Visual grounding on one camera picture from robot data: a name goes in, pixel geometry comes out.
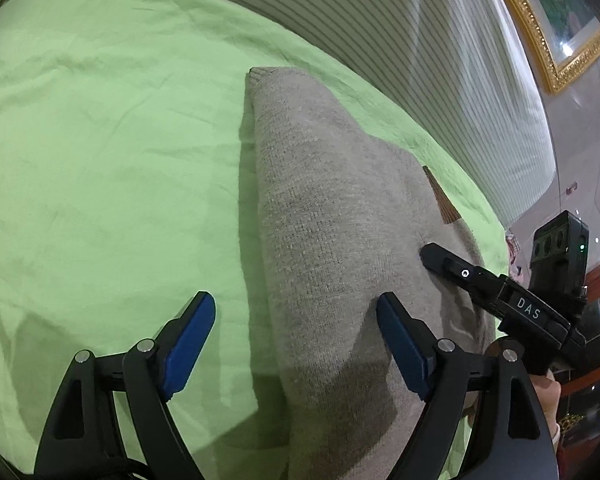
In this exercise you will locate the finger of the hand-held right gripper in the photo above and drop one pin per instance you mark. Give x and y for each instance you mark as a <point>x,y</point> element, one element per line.
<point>452,267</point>

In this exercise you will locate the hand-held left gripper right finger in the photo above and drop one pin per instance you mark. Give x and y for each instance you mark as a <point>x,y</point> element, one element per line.
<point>402,345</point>

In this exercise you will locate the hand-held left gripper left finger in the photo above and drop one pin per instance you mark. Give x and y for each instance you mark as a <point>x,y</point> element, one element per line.
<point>187,345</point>

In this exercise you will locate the beige knit sweater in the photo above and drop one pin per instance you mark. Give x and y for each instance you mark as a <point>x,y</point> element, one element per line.
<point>330,235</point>

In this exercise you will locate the person's right hand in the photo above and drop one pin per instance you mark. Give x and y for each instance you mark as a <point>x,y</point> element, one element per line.
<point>549,405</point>

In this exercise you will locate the pink cloth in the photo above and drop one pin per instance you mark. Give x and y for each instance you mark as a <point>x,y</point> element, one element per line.
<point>513,252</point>

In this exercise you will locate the glossy dark wooden furniture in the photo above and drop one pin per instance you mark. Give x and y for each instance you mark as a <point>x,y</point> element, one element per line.
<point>597,320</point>

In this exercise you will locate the green bed sheet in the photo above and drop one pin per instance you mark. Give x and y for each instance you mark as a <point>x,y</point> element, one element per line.
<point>105,160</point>

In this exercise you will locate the striped white duvet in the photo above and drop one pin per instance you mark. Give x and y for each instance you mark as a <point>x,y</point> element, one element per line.
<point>430,60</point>

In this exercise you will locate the gold-framed flower painting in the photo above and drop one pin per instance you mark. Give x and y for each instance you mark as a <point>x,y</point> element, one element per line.
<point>545,35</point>

